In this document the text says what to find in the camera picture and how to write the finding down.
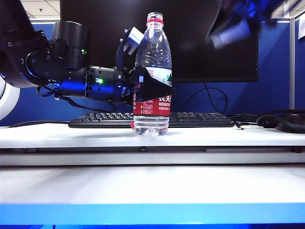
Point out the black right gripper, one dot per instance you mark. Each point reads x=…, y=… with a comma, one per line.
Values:
x=255, y=9

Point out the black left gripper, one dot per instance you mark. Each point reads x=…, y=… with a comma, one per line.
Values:
x=126, y=86

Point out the clear plastic water bottle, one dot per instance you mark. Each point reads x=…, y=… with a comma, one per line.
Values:
x=152, y=57

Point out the red bottle cap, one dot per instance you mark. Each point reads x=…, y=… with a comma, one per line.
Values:
x=132, y=125

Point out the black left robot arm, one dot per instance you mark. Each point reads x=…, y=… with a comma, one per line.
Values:
x=69, y=43

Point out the black computer monitor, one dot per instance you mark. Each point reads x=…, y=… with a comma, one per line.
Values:
x=190, y=52

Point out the wide blue partition panel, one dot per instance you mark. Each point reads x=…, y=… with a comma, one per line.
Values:
x=269, y=59

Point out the ceiling light panel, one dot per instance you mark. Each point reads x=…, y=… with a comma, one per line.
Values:
x=280, y=9

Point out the black keyboard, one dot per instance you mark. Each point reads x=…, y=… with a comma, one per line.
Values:
x=202, y=119

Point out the white paper note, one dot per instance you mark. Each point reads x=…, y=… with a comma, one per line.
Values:
x=301, y=28

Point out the narrow blue partition panel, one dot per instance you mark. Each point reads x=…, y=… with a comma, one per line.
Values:
x=299, y=71

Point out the black computer mouse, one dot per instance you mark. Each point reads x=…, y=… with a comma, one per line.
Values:
x=291, y=122

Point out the white desk fan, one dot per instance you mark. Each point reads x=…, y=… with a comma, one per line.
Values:
x=10, y=102

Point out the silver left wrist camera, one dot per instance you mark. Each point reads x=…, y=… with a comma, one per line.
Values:
x=136, y=36

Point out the grey partition post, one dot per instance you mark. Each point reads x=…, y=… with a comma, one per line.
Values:
x=291, y=59

